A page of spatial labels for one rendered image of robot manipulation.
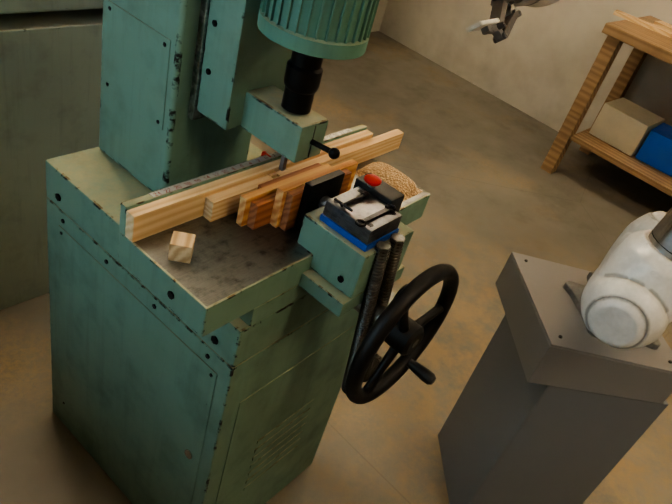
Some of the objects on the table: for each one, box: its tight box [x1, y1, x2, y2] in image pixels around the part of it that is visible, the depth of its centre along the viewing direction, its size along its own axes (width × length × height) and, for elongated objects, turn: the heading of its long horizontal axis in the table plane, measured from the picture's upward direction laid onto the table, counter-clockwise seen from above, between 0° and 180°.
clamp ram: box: [295, 170, 345, 229], centre depth 111 cm, size 9×8×9 cm
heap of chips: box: [355, 162, 423, 201], centre depth 132 cm, size 8×12×3 cm
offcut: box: [168, 231, 196, 264], centre depth 98 cm, size 3×3×3 cm
